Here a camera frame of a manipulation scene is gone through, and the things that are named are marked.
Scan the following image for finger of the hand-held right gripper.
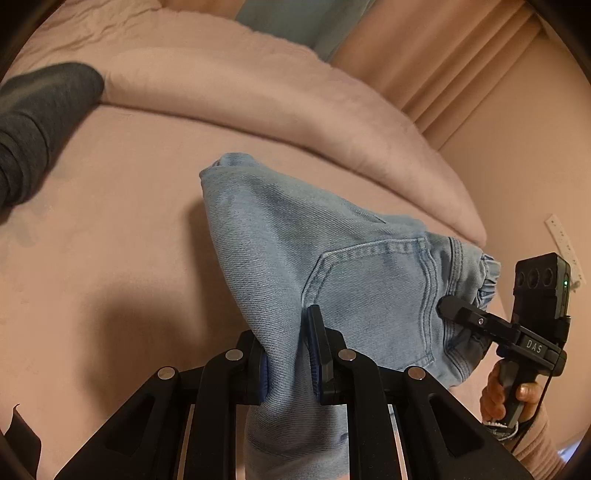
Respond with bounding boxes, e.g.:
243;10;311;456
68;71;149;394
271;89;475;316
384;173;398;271
436;295;518;346

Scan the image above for dark grey cloth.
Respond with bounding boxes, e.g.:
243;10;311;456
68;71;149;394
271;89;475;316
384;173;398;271
0;61;106;209

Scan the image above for pink fluffy blanket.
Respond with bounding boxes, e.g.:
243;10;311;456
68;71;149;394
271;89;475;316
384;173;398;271
9;0;489;247

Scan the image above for light blue denim pants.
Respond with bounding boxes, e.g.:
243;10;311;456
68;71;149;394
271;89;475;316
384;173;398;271
199;152;502;480

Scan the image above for pink curtain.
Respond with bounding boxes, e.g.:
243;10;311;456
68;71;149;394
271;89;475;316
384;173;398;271
331;0;557;151

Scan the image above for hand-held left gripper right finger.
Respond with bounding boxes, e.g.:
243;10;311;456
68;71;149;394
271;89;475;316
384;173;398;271
300;305;532;480

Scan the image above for person's right hand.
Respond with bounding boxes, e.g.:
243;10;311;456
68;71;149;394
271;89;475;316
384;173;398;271
479;361;539;423

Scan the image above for white power strip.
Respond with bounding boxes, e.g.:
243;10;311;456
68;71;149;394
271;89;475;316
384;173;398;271
544;212;586;292

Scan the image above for light blue pillow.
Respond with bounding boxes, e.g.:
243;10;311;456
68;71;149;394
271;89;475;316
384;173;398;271
235;0;380;64

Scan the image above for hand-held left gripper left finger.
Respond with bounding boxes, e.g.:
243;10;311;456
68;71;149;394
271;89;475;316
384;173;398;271
54;330;271;480

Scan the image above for pink bed sheet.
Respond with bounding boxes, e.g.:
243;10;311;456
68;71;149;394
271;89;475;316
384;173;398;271
0;99;491;480

